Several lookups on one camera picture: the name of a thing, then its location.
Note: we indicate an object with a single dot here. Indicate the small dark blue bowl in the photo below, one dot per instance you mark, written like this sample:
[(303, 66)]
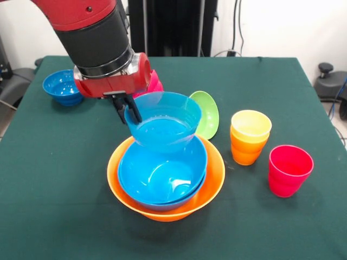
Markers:
[(59, 86)]

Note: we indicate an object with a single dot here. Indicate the large orange bowl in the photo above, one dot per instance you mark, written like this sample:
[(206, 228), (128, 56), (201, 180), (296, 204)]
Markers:
[(214, 173)]

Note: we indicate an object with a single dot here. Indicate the orange plastic cup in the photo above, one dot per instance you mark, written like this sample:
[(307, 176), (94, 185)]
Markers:
[(246, 153)]

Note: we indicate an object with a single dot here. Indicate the yellow plastic cup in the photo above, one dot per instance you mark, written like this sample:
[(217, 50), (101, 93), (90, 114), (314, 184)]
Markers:
[(250, 123)]

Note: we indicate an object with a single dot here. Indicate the shallow blue ribbed bowl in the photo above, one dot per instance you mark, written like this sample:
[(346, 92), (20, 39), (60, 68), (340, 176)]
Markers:
[(165, 132)]

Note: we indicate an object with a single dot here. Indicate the small red bowl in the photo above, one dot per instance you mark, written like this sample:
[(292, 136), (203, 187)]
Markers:
[(156, 84)]

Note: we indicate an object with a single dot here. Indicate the large blue bowl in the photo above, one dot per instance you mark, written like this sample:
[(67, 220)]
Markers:
[(151, 173), (162, 207)]

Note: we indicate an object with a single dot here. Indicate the grey pedestal foot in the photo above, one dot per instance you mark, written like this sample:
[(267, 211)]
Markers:
[(16, 81), (329, 86)]

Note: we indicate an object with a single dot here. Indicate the red plastic cup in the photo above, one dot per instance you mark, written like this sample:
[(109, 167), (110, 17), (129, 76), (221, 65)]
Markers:
[(287, 181)]

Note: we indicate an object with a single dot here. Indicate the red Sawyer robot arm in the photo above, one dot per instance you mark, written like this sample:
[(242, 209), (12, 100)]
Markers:
[(92, 35)]

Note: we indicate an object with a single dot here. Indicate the dark green table cloth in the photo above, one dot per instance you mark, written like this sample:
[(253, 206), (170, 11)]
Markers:
[(173, 243)]

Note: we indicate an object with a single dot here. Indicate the small green bowl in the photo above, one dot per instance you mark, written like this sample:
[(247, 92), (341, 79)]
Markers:
[(208, 113)]

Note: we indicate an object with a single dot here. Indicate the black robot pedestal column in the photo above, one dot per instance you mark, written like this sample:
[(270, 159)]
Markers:
[(173, 27)]

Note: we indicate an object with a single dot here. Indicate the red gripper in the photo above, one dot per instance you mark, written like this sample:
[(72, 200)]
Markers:
[(114, 85)]

